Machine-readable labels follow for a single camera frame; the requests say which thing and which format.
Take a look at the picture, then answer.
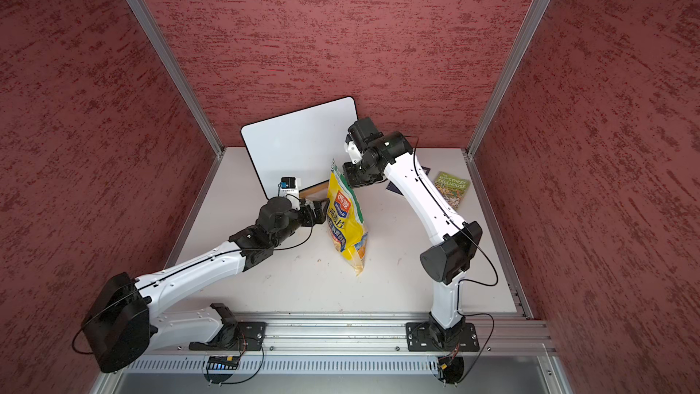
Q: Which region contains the left corner aluminium post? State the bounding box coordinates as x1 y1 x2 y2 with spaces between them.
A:
100 0 226 159

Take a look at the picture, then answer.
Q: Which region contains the corner aluminium post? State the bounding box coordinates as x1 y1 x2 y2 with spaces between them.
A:
100 0 226 159
466 0 573 159

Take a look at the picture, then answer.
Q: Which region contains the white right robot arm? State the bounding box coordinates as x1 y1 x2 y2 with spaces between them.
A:
343 131 482 331

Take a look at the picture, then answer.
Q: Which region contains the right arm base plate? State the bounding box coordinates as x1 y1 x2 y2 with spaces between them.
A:
405 320 481 352

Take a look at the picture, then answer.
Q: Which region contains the green illustrated book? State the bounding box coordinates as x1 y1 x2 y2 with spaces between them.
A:
433 171 471 211

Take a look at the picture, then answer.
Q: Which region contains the aluminium frame rail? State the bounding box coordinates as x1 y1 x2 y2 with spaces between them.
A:
152 311 556 357

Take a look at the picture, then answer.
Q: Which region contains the yellow oats bag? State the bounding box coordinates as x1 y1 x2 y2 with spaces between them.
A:
326 161 368 275

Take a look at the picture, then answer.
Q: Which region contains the dark blue book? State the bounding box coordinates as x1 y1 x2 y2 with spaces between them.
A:
386 166 431 195

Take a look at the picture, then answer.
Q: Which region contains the white board black frame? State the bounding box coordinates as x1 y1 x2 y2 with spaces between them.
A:
241 97 358 198

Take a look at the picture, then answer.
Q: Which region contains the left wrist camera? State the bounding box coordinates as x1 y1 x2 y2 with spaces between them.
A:
277 176 299 198

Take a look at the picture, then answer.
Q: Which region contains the wooden board stand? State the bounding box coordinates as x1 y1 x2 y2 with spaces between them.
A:
299 182 329 201

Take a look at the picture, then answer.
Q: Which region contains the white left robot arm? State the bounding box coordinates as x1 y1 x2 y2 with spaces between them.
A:
79 194 329 373

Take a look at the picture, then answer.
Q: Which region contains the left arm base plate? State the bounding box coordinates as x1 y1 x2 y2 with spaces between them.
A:
189 322 267 354

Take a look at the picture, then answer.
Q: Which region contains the right corner aluminium post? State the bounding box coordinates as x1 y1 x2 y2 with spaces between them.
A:
466 0 573 159

